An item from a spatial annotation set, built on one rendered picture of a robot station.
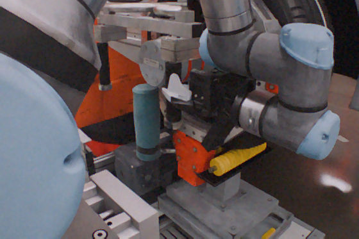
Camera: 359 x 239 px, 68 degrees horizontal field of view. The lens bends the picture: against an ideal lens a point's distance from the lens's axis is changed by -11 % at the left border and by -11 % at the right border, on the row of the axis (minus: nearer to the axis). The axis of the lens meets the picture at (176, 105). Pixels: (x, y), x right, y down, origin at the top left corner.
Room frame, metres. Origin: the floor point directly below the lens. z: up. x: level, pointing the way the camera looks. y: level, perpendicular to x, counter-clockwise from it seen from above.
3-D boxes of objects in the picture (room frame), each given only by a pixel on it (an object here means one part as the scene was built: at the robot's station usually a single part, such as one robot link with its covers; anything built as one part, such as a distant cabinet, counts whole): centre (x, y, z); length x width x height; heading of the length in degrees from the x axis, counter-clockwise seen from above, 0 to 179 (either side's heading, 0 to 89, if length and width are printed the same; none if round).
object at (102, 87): (0.87, 0.22, 0.83); 0.04 x 0.04 x 0.16
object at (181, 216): (0.98, -0.21, 0.13); 0.50 x 0.36 x 0.10; 40
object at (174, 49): (0.63, -0.02, 0.93); 0.09 x 0.05 x 0.05; 130
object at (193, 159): (0.92, -0.09, 0.48); 0.16 x 0.12 x 0.17; 130
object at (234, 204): (1.00, -0.20, 0.32); 0.40 x 0.30 x 0.28; 40
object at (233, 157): (0.86, -0.22, 0.51); 0.29 x 0.06 x 0.06; 130
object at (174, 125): (0.61, 0.01, 0.83); 0.04 x 0.04 x 0.16
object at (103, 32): (0.89, 0.20, 0.93); 0.09 x 0.05 x 0.05; 130
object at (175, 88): (0.57, 0.00, 0.85); 0.09 x 0.03 x 0.06; 50
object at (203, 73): (0.51, -0.09, 0.86); 0.12 x 0.08 x 0.09; 42
